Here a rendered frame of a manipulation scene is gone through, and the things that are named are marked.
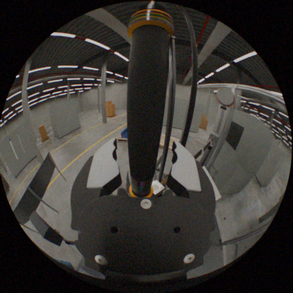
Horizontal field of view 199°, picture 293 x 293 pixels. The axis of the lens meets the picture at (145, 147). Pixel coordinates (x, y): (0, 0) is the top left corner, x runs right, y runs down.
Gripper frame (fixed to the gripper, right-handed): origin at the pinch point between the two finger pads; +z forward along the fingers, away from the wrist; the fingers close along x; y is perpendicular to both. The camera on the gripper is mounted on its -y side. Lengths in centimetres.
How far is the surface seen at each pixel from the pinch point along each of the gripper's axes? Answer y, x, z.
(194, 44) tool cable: -17.6, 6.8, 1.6
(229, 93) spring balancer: -25, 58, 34
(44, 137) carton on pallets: 139, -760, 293
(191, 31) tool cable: -21.7, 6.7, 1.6
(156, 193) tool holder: 11.1, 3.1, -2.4
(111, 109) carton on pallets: 92, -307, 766
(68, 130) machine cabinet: 145, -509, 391
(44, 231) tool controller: 42, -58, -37
